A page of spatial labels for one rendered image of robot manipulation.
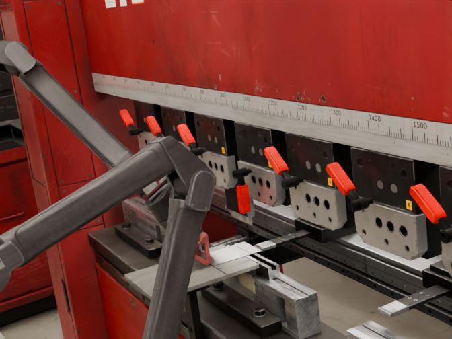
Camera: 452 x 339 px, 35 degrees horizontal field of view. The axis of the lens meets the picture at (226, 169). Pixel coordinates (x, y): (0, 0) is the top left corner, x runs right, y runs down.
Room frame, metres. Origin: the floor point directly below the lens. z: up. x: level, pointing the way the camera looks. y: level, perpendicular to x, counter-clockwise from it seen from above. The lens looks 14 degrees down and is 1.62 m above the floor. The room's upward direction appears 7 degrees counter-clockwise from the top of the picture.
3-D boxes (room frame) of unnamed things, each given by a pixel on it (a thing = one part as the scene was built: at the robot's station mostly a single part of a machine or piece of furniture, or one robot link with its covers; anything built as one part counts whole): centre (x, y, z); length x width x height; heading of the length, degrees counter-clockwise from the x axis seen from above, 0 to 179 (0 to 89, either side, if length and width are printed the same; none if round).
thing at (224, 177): (1.63, -0.01, 1.26); 0.15 x 0.09 x 0.17; 27
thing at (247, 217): (1.61, -0.02, 1.13); 0.10 x 0.02 x 0.10; 27
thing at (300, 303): (1.56, -0.05, 0.92); 0.39 x 0.06 x 0.10; 27
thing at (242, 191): (1.45, -0.03, 1.20); 0.04 x 0.02 x 0.10; 117
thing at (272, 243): (1.68, -0.17, 1.01); 0.26 x 0.12 x 0.05; 117
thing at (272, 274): (1.59, -0.03, 0.99); 0.20 x 0.03 x 0.03; 27
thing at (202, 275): (1.55, 0.11, 1.00); 0.26 x 0.18 x 0.01; 117
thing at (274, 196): (1.46, -0.10, 1.26); 0.15 x 0.09 x 0.17; 27
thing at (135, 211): (2.11, 0.23, 0.92); 0.50 x 0.06 x 0.10; 27
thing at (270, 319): (1.55, 0.01, 0.89); 0.30 x 0.05 x 0.03; 27
